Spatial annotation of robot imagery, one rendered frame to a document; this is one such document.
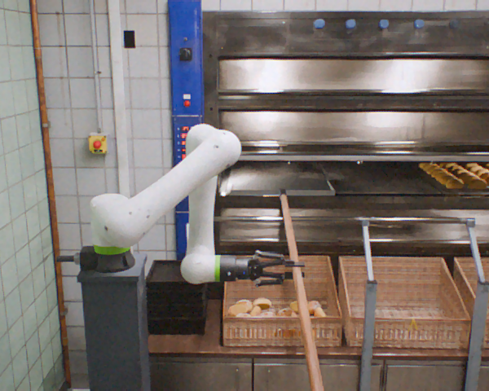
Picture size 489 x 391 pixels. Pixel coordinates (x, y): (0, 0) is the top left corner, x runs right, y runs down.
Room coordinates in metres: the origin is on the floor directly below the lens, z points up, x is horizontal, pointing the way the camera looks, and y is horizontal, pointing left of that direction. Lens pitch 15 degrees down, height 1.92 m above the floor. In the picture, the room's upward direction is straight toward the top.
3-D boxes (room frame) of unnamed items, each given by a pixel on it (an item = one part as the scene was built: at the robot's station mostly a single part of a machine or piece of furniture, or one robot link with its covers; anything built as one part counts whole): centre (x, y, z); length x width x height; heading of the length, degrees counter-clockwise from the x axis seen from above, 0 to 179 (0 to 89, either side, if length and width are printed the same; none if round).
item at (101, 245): (1.79, 0.45, 1.36); 0.16 x 0.13 x 0.19; 27
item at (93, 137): (2.80, 0.74, 1.46); 0.10 x 0.07 x 0.10; 89
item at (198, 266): (1.83, 0.16, 1.18); 0.14 x 0.13 x 0.11; 88
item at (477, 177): (3.24, -1.35, 1.21); 0.61 x 0.48 x 0.06; 179
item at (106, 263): (1.80, 0.51, 1.23); 0.26 x 0.15 x 0.06; 93
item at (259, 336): (2.55, -0.17, 0.72); 0.56 x 0.49 x 0.28; 90
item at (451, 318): (2.54, -0.76, 0.72); 0.56 x 0.49 x 0.28; 88
